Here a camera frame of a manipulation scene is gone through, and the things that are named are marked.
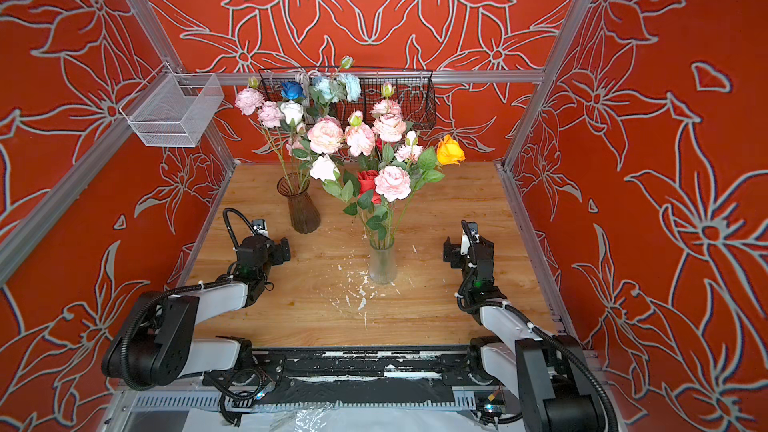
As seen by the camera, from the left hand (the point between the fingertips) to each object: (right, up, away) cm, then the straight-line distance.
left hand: (268, 239), depth 92 cm
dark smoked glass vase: (+8, +7, +12) cm, 16 cm away
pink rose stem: (+12, +27, -15) cm, 33 cm away
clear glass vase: (+36, -5, -11) cm, 38 cm away
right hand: (+60, +2, -4) cm, 60 cm away
